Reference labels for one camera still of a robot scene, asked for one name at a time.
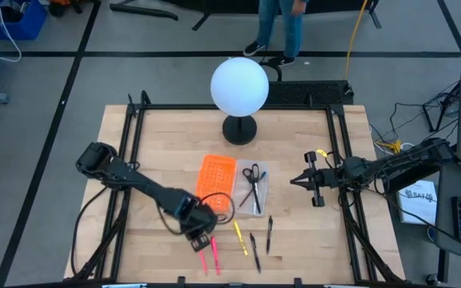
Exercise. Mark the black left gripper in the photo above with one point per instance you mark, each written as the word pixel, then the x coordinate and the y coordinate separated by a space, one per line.
pixel 198 218

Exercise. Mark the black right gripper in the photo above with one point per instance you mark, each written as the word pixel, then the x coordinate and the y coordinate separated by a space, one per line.
pixel 322 178

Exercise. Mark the pink highlighter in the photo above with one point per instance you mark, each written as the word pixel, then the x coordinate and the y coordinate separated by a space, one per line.
pixel 203 262
pixel 215 256

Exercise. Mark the yellow highlighter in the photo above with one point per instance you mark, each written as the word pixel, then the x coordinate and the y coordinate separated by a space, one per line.
pixel 240 236

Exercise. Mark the black pen blue end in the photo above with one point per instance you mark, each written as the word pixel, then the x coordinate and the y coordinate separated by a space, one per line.
pixel 263 175

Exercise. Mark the dark red pencil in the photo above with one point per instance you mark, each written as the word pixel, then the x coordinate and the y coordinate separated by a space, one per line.
pixel 245 198

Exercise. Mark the orange plastic box lid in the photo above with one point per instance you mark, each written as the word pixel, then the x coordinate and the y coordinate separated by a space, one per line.
pixel 214 180

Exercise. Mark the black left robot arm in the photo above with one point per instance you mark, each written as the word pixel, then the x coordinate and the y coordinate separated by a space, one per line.
pixel 134 180

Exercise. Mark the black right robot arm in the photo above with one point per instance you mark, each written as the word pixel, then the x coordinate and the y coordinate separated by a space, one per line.
pixel 394 164

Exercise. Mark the clear plastic supply box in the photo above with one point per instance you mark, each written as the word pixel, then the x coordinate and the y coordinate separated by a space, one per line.
pixel 264 204

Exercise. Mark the black perforated plate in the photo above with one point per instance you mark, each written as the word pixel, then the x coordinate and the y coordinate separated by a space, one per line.
pixel 310 93

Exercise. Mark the yellow power plug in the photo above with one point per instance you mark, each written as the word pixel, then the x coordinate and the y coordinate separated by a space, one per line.
pixel 390 146

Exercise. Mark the white paper booklet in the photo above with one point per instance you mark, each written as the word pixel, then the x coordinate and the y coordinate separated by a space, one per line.
pixel 418 202

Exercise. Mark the white globe lamp black base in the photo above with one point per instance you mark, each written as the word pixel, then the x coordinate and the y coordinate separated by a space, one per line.
pixel 239 86

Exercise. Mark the person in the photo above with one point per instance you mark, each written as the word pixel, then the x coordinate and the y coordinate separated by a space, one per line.
pixel 290 28

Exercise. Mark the black stand leg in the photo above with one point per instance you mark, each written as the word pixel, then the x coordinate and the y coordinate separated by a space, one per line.
pixel 142 10

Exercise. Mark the blue storage bin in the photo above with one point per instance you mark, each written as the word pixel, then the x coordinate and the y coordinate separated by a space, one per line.
pixel 22 24

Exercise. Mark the black aluminium table frame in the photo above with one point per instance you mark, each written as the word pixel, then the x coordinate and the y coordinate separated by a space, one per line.
pixel 132 132

